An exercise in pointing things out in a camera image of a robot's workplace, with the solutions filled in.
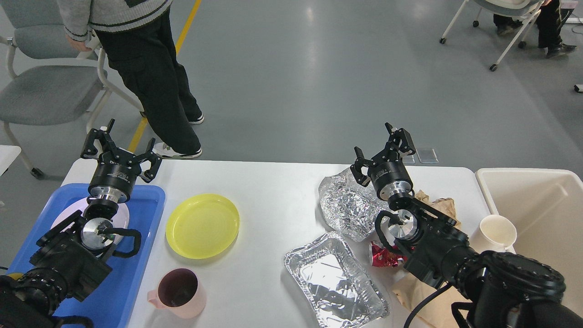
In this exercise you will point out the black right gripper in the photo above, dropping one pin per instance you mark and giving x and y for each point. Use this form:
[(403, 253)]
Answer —
[(389, 177)]

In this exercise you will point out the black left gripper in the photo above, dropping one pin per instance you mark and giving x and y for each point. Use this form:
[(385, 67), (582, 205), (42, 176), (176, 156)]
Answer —
[(115, 177)]

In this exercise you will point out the yellow plastic plate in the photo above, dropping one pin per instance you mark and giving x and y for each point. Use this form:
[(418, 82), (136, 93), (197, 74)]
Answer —
[(203, 226)]

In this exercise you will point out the pink plastic mug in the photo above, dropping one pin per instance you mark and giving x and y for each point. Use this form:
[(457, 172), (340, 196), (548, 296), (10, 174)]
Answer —
[(181, 292)]

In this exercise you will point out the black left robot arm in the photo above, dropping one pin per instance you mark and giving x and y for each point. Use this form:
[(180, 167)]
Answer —
[(72, 257)]

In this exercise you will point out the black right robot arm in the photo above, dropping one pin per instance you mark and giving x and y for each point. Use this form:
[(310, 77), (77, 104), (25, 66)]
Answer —
[(502, 289)]

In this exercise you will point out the crumpled aluminium foil sheet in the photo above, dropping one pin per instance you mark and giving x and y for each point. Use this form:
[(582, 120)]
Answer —
[(348, 207)]

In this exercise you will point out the pink plastic plate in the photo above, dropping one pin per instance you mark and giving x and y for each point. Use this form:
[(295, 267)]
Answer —
[(119, 220)]

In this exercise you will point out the crumpled brown paper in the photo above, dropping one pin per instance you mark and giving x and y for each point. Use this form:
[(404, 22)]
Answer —
[(446, 206)]

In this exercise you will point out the crushed red can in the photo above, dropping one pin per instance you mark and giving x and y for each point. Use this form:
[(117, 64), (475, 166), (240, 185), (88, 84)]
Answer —
[(380, 256)]

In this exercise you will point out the grey office chair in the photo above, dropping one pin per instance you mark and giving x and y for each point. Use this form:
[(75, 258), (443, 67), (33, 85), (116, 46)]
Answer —
[(50, 94)]

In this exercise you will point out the small white side table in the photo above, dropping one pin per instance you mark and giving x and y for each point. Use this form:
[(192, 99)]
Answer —
[(8, 154)]

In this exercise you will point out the standing person dark trousers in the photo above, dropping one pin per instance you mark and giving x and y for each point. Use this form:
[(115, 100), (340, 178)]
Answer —
[(136, 36)]

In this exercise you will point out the brown paper bag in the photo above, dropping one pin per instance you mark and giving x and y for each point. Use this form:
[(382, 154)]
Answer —
[(438, 312)]

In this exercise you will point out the white paper cup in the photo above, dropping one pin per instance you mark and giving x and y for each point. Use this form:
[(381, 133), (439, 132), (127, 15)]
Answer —
[(494, 233)]

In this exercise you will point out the aluminium foil tray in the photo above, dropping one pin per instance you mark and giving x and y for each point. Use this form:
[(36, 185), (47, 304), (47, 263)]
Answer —
[(338, 288)]

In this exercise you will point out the blue yellow cup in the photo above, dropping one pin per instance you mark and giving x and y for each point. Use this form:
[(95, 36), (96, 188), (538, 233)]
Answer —
[(15, 275)]

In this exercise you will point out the beige plastic bin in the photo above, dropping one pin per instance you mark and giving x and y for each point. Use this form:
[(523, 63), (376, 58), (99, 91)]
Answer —
[(546, 207)]

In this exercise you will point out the seated person dark trousers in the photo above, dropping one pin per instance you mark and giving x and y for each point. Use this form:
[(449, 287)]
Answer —
[(549, 23)]

